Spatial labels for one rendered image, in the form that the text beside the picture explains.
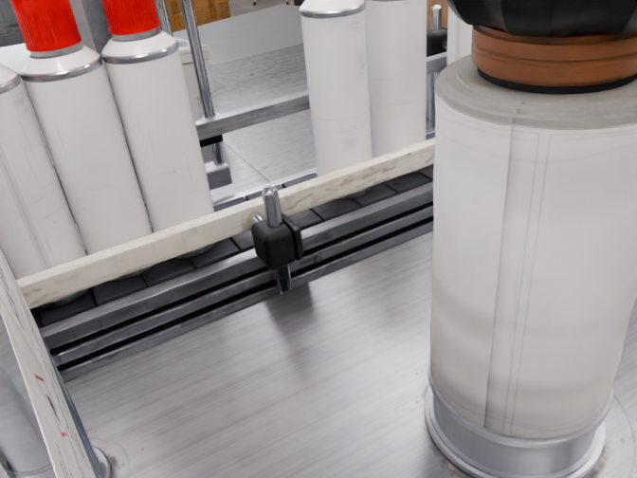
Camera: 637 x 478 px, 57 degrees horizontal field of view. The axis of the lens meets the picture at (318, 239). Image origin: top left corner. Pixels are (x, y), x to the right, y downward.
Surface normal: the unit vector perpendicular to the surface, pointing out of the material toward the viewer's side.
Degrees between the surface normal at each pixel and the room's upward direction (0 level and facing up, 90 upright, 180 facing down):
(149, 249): 90
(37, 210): 90
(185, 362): 0
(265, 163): 0
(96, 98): 90
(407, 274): 0
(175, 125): 90
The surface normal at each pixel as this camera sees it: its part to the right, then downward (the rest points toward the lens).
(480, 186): -0.77, 0.37
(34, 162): 0.89, 0.18
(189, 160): 0.74, 0.31
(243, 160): -0.09, -0.83
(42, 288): 0.49, 0.43
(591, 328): 0.27, 0.51
